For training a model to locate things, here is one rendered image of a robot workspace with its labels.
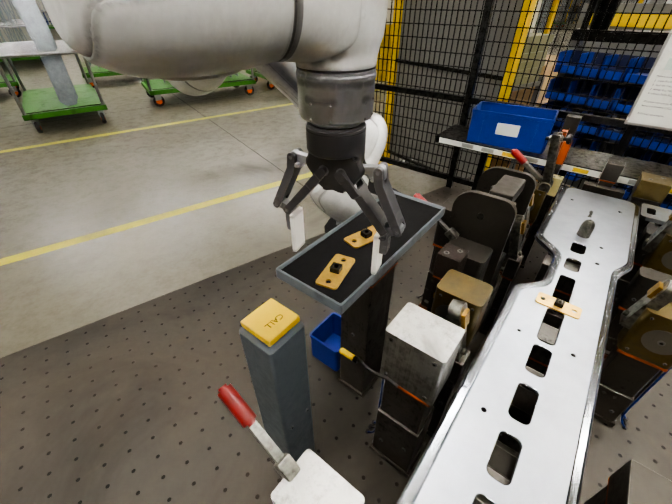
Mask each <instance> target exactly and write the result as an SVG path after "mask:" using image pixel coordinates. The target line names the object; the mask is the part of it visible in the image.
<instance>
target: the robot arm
mask: <svg viewBox="0 0 672 504"><path fill-rule="evenodd" d="M42 2H43V5H44V7H45V9H46V12H47V14H48V16H49V18H50V20H51V22H52V24H53V26H54V28H55V29H56V31H57V33H58V34H59V36H60V37H61V38H62V39H63V40H64V42H65V43H66V44H67V45H68V46H69V47H70V48H71V49H73V50H75V51H76V52H78V53H80V54H81V55H82V57H84V58H85V59H86V60H87V61H88V62H90V63H92V64H94V65H96V66H99V67H101V68H104V69H107V70H109V71H113V72H116V73H120V74H124V75H128V76H133V77H138V78H147V79H161V80H165V81H169V82H170V84H171V85H172V86H173V87H175V88H176V89H177V90H179V91H180V92H182V93H184V94H187V95H191V96H201V95H206V94H209V93H211V92H212V91H214V90H215V89H216V88H218V87H219V86H220V85H221V84H222V83H223V81H224V80H225V78H226V77H227V76H230V75H234V74H237V73H238V72H240V71H241V70H247V69H251V68H254V67H255V68H256V69H257V70H258V71H259V72H260V73H261V74H262V75H263V76H264V77H265V78H266V79H267V80H268V81H270V82H271V83H272V84H273V85H274V86H275V87H276V88H277V89H278V90H279V91H280V92H281V93H282V94H283V95H284V96H286V97H287V98H288V99H289V100H290V101H291V102H292V103H293V104H294V105H295V106H296V107H297V108H298V109H299V114H300V116H301V118H302V119H304V120H305V121H307V123H306V142H307V150H308V153H304V152H303V150H302V149H301V148H300V147H298V148H296V149H294V150H293V151H291V152H290V153H288V154H287V168H286V170H285V173H284V176H283V178H282V181H281V183H280V186H279V188H278V191H277V193H276V196H275V198H274V201H273V205H274V207H276V208H279V207H280V208H281V209H283V211H284V212H285V214H286V223H287V228H288V229H289V230H291V236H292V247H293V251H294V252H297V251H298V250H299V249H300V248H301V247H302V246H303V244H304V243H305V235H304V220H303V208H302V207H300V206H299V207H298V208H296V207H297V206H298V205H299V204H300V203H301V202H302V201H303V200H304V199H305V198H306V197H307V196H308V195H310V197H311V199H312V200H313V202H314V203H315V205H316V206H317V207H318V208H319V209H320V210H321V211H322V212H324V213H325V214H326V215H328V216H329V217H331V218H333V219H334V220H336V225H337V226H338V225H339V224H341V223H342V222H344V221H345V220H346V219H348V218H349V217H351V216H352V215H354V214H355V213H357V212H358V211H360V210H362V211H363V212H364V214H365V215H366V217H367V218H368V219H369V221H370V222H371V224H372V225H373V226H374V228H375V229H376V231H377V232H376V234H375V235H374V240H373V252H372V264H371V274H374V275H375V274H376V273H377V271H378V269H379V267H380V265H381V263H382V254H383V255H385V254H386V253H387V251H388V249H389V248H390V241H391V236H395V237H400V236H401V234H402V232H403V231H404V229H405V227H406V223H405V221H404V218H403V215H402V213H401V210H400V207H399V205H398V202H397V199H396V197H395V194H394V192H393V189H392V186H391V184H390V181H389V166H388V164H387V163H386V162H381V163H380V164H379V165H378V163H379V161H380V158H381V156H382V154H383V152H384V149H385V146H386V142H387V137H388V128H387V125H386V122H385V120H384V119H383V118H382V117H381V116H380V115H378V114H377V113H375V112H373V106H374V91H375V78H376V73H377V72H376V63H377V56H378V52H379V48H380V45H381V42H382V39H383V36H384V31H385V24H386V18H387V8H388V0H42ZM305 163H306V165H307V167H308V168H309V170H310V171H311V173H312V176H311V177H310V179H309V180H308V181H307V182H306V183H305V185H304V186H303V187H302V188H301V189H300V190H299V192H298V193H297V194H296V195H295V196H294V197H293V198H292V199H291V200H289V199H288V198H289V195H290V193H291V191H292V188H293V186H294V184H295V182H296V179H297V177H298V175H299V172H300V170H301V167H302V166H304V165H305ZM369 179H370V181H371V182H374V188H375V191H376V194H377V195H375V194H372V193H370V191H369V190H368V182H369ZM377 198H378V199H379V201H380V204H381V206H382V209H383V210H382V209H381V207H380V206H379V204H378V203H377V201H376V200H375V199H377Z"/></svg>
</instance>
